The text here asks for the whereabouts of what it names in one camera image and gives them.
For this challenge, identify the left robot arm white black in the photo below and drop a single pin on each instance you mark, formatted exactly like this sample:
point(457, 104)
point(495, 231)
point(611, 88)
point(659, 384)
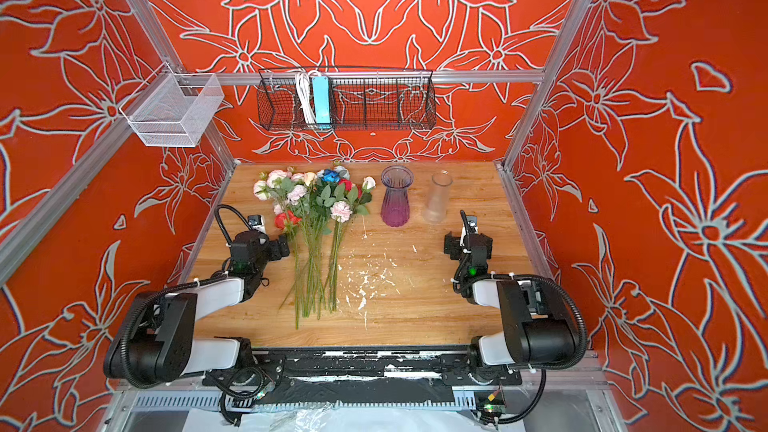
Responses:
point(156, 341)

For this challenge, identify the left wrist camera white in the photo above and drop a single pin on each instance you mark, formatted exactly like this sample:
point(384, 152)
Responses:
point(256, 222)

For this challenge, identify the white mesh wall basket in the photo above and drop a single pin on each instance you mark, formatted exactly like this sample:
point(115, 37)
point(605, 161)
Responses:
point(171, 115)

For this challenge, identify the pink peony flower stem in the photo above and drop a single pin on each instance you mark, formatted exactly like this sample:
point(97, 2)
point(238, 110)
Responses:
point(339, 234)

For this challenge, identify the blue flat box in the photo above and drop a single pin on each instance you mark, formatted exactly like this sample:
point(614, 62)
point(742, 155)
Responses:
point(321, 95)

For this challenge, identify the white rose flower stem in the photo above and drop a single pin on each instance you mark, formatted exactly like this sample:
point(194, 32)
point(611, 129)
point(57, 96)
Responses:
point(353, 199)

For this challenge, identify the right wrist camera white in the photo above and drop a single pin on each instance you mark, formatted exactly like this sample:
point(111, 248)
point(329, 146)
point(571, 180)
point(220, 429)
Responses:
point(470, 226)

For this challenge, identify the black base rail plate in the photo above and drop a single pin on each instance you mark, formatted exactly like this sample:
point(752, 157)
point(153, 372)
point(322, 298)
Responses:
point(393, 376)

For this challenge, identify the purple ribbed glass vase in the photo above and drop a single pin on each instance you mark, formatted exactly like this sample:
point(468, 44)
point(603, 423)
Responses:
point(395, 208)

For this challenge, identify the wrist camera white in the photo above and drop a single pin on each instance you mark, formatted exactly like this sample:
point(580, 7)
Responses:
point(470, 226)
point(256, 222)

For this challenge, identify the clear ribbed glass vase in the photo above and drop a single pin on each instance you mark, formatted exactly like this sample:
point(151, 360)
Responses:
point(438, 196)

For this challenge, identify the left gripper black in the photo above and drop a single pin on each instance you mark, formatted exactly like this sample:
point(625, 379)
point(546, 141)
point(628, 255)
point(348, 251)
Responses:
point(278, 247)

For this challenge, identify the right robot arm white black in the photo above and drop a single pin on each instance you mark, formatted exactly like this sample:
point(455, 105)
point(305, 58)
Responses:
point(541, 325)

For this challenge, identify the mixed flower bunch on table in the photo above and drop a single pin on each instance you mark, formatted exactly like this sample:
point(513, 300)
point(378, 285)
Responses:
point(309, 196)

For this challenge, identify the black wire wall basket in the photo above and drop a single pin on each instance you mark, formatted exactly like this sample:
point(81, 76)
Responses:
point(362, 99)

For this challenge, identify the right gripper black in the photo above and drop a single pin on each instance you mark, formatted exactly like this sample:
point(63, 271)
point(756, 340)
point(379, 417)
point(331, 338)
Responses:
point(455, 246)

